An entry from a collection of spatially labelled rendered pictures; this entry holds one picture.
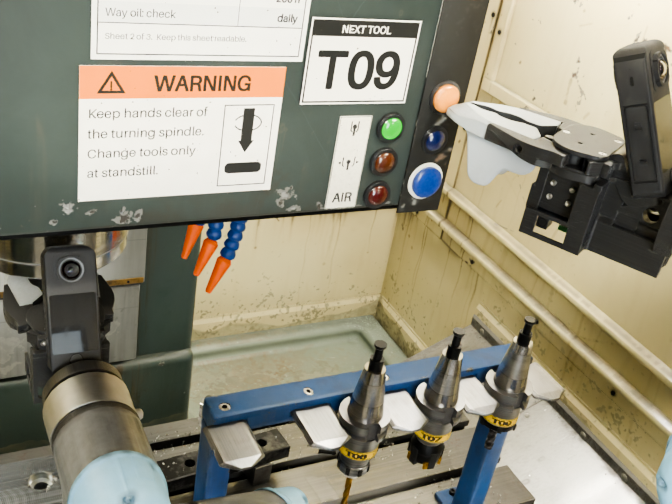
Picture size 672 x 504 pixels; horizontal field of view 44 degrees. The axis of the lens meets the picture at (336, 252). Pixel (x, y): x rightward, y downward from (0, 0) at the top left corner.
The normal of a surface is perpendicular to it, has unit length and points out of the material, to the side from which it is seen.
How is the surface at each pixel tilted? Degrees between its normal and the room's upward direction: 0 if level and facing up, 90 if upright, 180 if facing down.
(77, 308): 63
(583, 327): 90
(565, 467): 24
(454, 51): 90
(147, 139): 90
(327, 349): 0
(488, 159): 90
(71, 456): 54
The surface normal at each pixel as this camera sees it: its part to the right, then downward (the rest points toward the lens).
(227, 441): 0.16, -0.86
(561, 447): -0.22, -0.75
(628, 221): -0.55, 0.33
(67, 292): 0.44, 0.06
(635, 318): -0.89, 0.09
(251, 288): 0.43, 0.50
